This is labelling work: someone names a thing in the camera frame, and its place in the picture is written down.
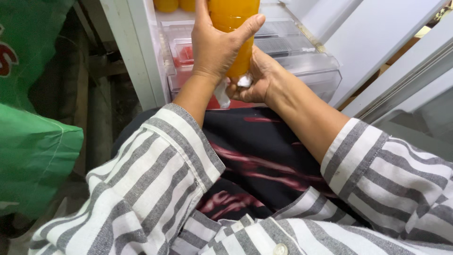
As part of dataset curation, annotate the clear refrigerator drawer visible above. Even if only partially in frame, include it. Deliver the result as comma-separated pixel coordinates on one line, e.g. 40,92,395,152
161,18,342,103

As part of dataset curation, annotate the green sack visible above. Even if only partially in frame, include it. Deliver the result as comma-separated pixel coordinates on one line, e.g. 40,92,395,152
0,103,84,221
0,0,76,114

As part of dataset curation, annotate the striped shirt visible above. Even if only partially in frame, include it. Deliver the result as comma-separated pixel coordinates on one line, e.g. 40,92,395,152
28,103,453,255

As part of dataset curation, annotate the white refrigerator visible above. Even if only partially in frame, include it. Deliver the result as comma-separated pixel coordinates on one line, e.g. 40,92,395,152
99,0,343,111

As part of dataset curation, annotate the white tissue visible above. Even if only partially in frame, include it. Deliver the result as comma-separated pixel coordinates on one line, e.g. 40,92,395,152
213,72,254,109

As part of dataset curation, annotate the person's right hand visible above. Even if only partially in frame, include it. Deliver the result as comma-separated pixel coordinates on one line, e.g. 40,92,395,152
225,45,286,104

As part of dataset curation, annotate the black and red skirt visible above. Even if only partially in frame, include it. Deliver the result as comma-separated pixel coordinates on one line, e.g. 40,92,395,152
111,106,358,221

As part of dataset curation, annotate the white refrigerator door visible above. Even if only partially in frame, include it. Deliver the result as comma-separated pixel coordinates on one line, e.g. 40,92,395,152
326,0,453,160

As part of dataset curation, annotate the person's left hand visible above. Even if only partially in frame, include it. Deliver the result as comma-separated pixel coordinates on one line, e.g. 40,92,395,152
191,0,266,85

